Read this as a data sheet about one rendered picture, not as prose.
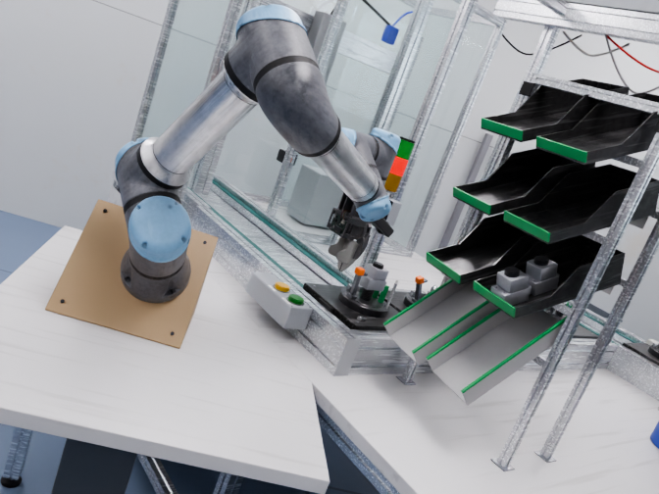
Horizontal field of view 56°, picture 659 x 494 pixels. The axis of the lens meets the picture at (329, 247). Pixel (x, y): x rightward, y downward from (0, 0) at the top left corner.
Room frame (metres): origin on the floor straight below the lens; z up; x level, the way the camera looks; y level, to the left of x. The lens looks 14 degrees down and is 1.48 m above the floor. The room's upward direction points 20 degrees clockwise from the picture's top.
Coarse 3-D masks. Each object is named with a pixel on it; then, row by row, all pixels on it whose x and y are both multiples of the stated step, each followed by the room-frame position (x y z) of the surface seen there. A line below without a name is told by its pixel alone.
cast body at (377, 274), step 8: (368, 264) 1.59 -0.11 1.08; (376, 264) 1.58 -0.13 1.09; (368, 272) 1.58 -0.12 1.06; (376, 272) 1.56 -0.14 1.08; (384, 272) 1.58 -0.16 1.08; (360, 280) 1.58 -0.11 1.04; (368, 280) 1.56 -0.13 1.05; (376, 280) 1.57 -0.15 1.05; (384, 280) 1.59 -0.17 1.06; (368, 288) 1.56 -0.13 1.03; (376, 288) 1.57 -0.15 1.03
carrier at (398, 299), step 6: (432, 288) 1.75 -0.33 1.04; (396, 294) 1.81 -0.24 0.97; (402, 294) 1.83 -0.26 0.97; (408, 294) 1.78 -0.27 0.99; (414, 294) 1.78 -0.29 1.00; (426, 294) 1.81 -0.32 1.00; (384, 300) 1.72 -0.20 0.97; (396, 300) 1.75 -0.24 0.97; (402, 300) 1.77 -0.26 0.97; (408, 300) 1.73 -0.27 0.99; (414, 300) 1.72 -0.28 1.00; (396, 306) 1.69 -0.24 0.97; (402, 306) 1.71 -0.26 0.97; (408, 306) 1.72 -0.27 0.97
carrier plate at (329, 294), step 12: (312, 288) 1.57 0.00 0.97; (324, 288) 1.61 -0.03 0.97; (336, 288) 1.65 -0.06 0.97; (324, 300) 1.53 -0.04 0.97; (336, 300) 1.55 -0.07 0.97; (336, 312) 1.48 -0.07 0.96; (348, 312) 1.50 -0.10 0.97; (396, 312) 1.64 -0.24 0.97; (348, 324) 1.44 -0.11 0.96; (360, 324) 1.44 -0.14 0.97; (372, 324) 1.47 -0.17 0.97
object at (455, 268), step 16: (480, 224) 1.45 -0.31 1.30; (496, 224) 1.47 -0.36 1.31; (464, 240) 1.43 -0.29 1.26; (480, 240) 1.46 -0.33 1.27; (496, 240) 1.48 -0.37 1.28; (512, 240) 1.49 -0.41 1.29; (528, 240) 1.35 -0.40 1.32; (432, 256) 1.37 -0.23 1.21; (448, 256) 1.41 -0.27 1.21; (464, 256) 1.41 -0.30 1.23; (480, 256) 1.41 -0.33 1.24; (496, 256) 1.41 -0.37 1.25; (512, 256) 1.34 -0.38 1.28; (448, 272) 1.31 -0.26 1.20; (464, 272) 1.33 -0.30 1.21; (480, 272) 1.30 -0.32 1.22; (496, 272) 1.33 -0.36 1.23
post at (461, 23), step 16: (464, 0) 1.83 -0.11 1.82; (464, 16) 1.81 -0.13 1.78; (464, 32) 1.83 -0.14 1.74; (448, 48) 1.82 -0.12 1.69; (448, 64) 1.83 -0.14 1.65; (432, 80) 1.83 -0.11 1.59; (432, 96) 1.81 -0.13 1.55; (432, 112) 1.83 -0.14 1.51; (416, 128) 1.83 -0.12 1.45; (416, 144) 1.82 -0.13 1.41; (400, 192) 1.82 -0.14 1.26; (368, 256) 1.82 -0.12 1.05
